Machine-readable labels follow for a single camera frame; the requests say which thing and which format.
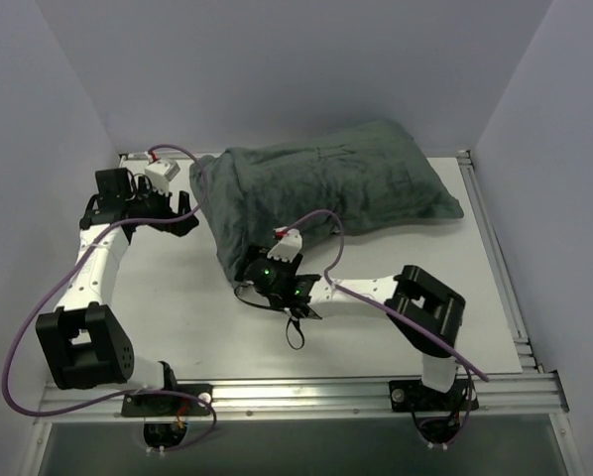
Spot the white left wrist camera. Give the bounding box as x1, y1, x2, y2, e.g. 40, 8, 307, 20
144, 159, 180, 195

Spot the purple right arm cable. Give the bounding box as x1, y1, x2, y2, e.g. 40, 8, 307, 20
286, 210, 490, 442

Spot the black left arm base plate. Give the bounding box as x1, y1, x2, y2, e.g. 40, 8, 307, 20
121, 383, 213, 417

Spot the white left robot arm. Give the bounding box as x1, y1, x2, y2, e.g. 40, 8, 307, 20
35, 160, 198, 416

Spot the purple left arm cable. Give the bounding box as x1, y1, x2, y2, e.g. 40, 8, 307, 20
2, 143, 218, 451

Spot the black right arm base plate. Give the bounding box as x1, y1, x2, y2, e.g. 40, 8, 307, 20
388, 378, 469, 414

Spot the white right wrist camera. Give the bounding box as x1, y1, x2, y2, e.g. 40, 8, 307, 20
267, 227, 302, 263

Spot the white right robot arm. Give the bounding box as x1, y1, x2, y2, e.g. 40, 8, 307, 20
235, 246, 466, 410

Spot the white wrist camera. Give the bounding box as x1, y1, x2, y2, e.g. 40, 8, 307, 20
144, 159, 180, 195
267, 227, 302, 263

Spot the black loop strap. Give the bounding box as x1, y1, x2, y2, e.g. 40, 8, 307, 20
234, 282, 307, 351

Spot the aluminium right side rail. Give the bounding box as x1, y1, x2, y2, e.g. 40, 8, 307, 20
457, 151, 544, 374

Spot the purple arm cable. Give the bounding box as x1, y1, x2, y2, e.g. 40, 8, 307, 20
286, 210, 490, 442
2, 143, 218, 451

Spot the dark green pillowcase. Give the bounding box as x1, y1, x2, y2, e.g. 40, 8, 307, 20
189, 120, 464, 285

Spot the aluminium front frame rail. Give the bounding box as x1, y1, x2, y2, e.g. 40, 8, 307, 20
33, 369, 570, 422

